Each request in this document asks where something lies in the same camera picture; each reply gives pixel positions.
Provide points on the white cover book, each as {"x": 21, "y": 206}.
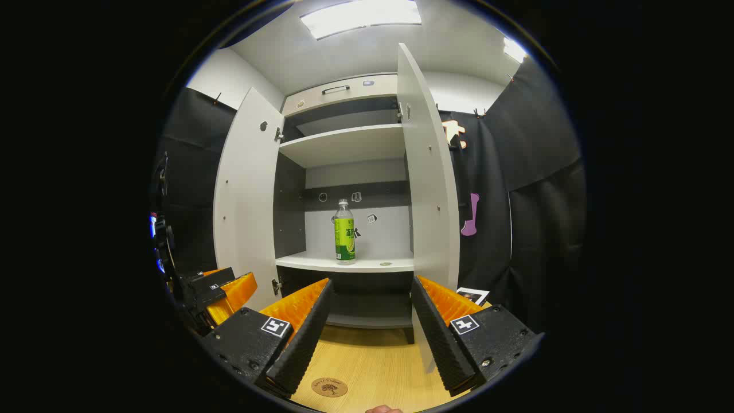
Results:
{"x": 473, "y": 295}

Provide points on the large ceiling light panel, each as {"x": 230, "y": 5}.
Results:
{"x": 361, "y": 17}

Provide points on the black backdrop cloth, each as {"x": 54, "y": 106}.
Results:
{"x": 539, "y": 229}

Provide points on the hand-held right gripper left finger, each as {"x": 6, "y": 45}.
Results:
{"x": 304, "y": 338}

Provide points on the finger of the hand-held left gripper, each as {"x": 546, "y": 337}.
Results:
{"x": 212, "y": 292}
{"x": 215, "y": 276}

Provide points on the small ceiling light panel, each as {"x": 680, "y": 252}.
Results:
{"x": 514, "y": 50}

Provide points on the green label clear bottle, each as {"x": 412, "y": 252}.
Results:
{"x": 344, "y": 241}

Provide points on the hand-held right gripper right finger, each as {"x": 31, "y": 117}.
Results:
{"x": 438, "y": 338}

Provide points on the round brown coaster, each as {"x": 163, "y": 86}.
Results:
{"x": 330, "y": 387}

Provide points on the white cabinet door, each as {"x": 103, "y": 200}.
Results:
{"x": 246, "y": 206}
{"x": 430, "y": 189}

